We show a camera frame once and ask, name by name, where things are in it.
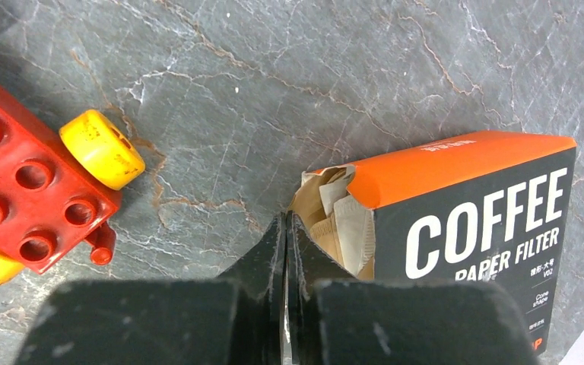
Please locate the toy brick car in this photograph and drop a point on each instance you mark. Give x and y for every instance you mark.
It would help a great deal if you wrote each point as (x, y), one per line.
(59, 188)

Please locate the orange coffee filter box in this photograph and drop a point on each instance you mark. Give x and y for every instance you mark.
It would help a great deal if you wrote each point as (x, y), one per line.
(485, 206)

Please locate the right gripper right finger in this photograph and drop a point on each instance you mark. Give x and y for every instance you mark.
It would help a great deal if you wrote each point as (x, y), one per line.
(336, 319)

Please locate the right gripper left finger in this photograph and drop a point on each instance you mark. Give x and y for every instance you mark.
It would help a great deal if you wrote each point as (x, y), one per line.
(234, 318)

